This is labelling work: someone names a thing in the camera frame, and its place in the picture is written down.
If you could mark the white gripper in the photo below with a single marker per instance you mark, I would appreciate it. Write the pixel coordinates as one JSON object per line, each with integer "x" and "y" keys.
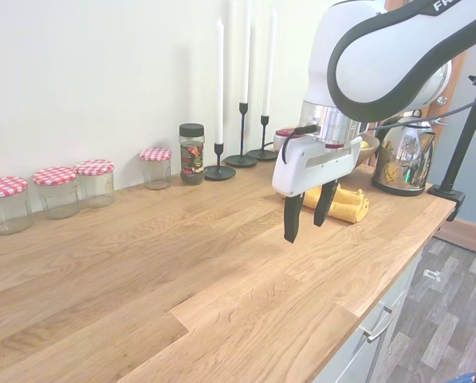
{"x": 301, "y": 171}

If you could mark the yellow terry towel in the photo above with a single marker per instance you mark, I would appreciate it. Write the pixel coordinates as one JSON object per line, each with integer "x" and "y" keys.
{"x": 349, "y": 203}

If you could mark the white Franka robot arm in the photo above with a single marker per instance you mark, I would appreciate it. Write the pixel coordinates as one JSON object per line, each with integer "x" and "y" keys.
{"x": 365, "y": 60}

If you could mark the white jar red lid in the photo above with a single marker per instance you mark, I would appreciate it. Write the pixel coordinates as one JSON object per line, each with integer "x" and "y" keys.
{"x": 280, "y": 137}

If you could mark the wooden fruit bowl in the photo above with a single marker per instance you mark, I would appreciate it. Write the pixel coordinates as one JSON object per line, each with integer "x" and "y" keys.
{"x": 369, "y": 155}

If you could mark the yellow apple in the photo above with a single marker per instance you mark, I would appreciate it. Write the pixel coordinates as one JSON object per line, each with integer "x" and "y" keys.
{"x": 364, "y": 144}

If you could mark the chrome electric kettle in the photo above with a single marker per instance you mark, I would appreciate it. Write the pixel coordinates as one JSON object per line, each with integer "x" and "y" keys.
{"x": 405, "y": 159}

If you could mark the coffee jar black lid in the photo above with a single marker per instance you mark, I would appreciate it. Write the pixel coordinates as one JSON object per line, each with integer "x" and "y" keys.
{"x": 191, "y": 155}

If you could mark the small white plastic piece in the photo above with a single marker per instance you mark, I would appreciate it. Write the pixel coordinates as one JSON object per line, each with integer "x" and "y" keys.
{"x": 431, "y": 275}

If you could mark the glass jar red checked lid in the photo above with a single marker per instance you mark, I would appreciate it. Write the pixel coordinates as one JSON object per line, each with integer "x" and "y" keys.
{"x": 56, "y": 192}
{"x": 156, "y": 167}
{"x": 6, "y": 205}
{"x": 96, "y": 183}

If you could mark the white kitchen cabinet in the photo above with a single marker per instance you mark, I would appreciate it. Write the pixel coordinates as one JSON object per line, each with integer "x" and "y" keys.
{"x": 381, "y": 359}

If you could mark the black camera stand clamp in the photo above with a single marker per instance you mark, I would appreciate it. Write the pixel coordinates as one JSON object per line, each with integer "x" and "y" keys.
{"x": 447, "y": 191}

